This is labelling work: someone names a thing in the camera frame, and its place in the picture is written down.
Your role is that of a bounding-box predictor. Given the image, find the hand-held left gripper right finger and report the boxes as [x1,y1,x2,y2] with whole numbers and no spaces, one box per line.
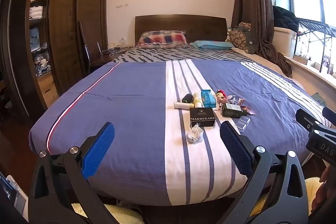
[218,121,311,224]

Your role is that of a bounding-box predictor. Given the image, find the red blue plaid pillow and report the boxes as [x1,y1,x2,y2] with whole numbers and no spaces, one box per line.
[137,30,188,48]

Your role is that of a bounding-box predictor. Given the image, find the black quilted jacket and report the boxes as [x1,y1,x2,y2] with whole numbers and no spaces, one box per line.
[273,6,300,29]

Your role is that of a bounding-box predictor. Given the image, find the white storage box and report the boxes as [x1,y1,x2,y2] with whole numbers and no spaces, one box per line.
[273,27,298,58]

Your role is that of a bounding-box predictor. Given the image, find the patterned brown cushion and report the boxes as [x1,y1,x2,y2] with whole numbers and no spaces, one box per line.
[227,22,259,54]

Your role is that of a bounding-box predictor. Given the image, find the person's right hand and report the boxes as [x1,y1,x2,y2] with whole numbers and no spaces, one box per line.
[312,168,336,214]

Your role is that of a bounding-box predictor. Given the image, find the dark wooden wardrobe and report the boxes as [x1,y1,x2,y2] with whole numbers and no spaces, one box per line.
[0,0,109,114]

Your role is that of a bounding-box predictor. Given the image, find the grey zigzag patterned sheet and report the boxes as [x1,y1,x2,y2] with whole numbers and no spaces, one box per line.
[110,47,260,63]

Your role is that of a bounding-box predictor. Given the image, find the white plastic device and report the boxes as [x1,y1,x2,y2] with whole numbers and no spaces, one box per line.
[0,174,29,222]

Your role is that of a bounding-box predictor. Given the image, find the teal pillow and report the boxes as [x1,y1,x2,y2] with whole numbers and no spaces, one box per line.
[189,40,234,50]

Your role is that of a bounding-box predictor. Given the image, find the dark green cloth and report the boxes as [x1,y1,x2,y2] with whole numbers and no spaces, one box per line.
[311,93,327,107]

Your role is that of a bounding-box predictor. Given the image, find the small monkey figurine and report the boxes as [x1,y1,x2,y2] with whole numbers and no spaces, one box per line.
[322,55,331,73]

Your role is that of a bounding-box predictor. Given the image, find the black cardboard box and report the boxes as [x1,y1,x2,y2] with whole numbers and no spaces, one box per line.
[189,108,216,128]

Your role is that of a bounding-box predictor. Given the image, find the yellow fluffy rug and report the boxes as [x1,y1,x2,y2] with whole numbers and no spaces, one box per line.
[71,177,327,224]

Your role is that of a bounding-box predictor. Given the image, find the dark wooden headboard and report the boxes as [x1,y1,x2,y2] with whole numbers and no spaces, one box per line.
[135,14,227,47]

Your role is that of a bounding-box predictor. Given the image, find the black metal drying rack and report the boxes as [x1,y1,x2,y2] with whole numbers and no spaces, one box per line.
[294,18,336,72]

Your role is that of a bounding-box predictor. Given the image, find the light blue folded clothes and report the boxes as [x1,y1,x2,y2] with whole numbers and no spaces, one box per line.
[29,27,48,52]

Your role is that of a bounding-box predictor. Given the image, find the red white doll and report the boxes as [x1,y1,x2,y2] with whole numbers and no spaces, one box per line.
[215,90,228,104]

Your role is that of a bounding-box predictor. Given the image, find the blue white striped bedspread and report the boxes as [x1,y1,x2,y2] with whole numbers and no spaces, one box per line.
[29,59,335,206]

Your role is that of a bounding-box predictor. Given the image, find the dark wooden nightstand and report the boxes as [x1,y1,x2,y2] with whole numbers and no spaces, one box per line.
[89,47,129,72]

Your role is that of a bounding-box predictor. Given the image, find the white folded clothes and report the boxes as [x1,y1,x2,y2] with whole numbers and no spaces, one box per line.
[29,6,44,19]

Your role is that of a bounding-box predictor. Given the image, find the white charger cable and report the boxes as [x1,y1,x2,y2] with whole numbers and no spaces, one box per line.
[108,43,127,56]

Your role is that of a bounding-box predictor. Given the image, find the yellow bottle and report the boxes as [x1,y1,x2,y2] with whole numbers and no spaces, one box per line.
[192,93,204,108]

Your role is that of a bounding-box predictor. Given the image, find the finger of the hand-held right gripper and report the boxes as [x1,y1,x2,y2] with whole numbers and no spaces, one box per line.
[295,109,326,133]
[322,106,336,126]

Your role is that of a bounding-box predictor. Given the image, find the patterned folded clothes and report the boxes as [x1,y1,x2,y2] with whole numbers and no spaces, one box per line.
[34,54,51,75]

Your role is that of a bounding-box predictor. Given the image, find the clear plastic box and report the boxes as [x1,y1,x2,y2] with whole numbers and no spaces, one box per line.
[235,116,250,133]

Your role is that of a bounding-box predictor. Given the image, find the white tube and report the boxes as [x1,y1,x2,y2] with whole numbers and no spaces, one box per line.
[174,102,193,110]

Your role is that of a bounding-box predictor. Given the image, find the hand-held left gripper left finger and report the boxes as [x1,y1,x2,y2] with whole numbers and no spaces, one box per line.
[28,122,118,224]

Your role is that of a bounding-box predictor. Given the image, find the teal wipes packet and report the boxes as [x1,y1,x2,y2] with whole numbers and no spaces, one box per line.
[201,89,217,107]

